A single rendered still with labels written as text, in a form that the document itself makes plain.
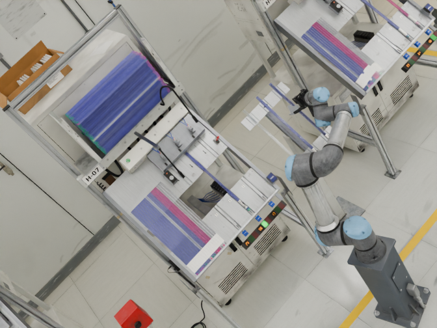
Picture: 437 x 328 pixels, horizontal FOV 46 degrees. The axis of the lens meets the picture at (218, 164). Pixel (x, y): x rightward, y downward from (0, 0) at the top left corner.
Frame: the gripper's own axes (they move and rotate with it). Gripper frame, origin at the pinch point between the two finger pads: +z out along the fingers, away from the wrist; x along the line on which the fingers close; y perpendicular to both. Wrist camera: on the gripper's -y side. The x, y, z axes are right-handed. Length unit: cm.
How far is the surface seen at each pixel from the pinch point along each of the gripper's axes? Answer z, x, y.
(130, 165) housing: 21, 87, 41
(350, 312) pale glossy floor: 7, 59, -107
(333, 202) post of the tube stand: 41, 11, -68
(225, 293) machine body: 61, 100, -62
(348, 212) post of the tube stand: 48, 6, -83
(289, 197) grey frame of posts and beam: 13, 37, -35
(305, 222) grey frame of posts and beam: 25, 37, -58
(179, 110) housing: 22, 46, 44
